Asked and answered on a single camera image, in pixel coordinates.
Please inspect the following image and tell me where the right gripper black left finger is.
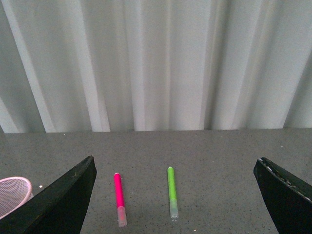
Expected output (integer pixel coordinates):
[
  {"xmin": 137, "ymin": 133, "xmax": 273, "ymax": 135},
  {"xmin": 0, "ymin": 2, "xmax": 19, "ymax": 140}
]
[{"xmin": 0, "ymin": 156, "xmax": 97, "ymax": 234}]

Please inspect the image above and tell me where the green highlighter pen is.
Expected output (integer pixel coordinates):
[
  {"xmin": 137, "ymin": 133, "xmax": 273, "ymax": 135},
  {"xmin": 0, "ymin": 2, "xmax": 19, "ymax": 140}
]
[{"xmin": 167, "ymin": 166, "xmax": 178, "ymax": 219}]

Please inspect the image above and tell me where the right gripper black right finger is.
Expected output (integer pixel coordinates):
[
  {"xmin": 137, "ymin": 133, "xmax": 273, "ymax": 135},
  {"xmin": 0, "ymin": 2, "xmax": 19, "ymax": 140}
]
[{"xmin": 253, "ymin": 157, "xmax": 312, "ymax": 234}]

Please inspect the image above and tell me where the white curtain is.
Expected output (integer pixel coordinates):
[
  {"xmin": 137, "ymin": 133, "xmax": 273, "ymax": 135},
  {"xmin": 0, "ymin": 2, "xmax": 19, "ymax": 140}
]
[{"xmin": 0, "ymin": 0, "xmax": 312, "ymax": 133}]

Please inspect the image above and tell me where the pink mesh cup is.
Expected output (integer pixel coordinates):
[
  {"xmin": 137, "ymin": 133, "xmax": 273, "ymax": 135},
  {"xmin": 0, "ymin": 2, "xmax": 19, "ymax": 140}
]
[{"xmin": 0, "ymin": 176, "xmax": 33, "ymax": 219}]

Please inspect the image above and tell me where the pink highlighter pen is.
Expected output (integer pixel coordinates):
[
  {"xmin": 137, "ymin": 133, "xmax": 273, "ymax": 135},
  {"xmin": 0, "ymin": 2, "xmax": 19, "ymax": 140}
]
[{"xmin": 114, "ymin": 173, "xmax": 127, "ymax": 227}]

